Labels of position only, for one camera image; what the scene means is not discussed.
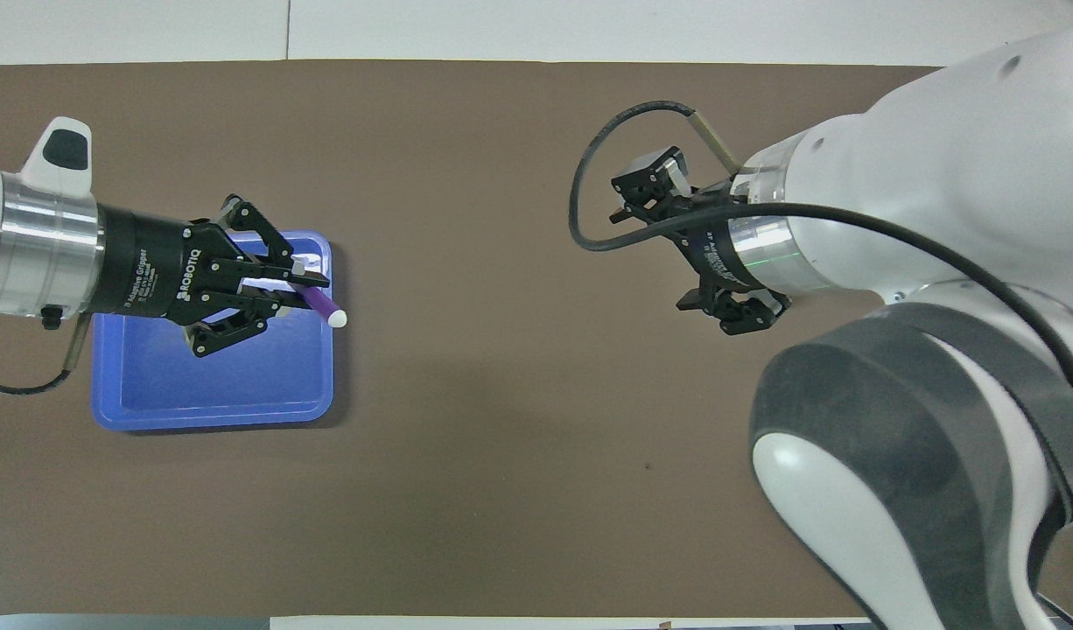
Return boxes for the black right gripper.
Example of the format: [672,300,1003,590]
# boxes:
[611,147,793,337]

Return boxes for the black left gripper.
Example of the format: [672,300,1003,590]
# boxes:
[95,194,332,358]

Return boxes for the purple marker pen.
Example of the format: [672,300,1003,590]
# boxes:
[293,284,348,330]

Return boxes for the blue plastic tray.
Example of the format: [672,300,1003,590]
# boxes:
[92,231,334,431]

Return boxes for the brown table mat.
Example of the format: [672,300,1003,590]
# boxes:
[0,59,1071,618]

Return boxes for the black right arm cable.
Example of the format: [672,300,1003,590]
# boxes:
[568,101,1073,403]

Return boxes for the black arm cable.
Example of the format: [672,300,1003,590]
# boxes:
[568,101,1073,403]
[0,313,93,396]

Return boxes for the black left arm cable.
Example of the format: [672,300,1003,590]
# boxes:
[0,313,93,396]

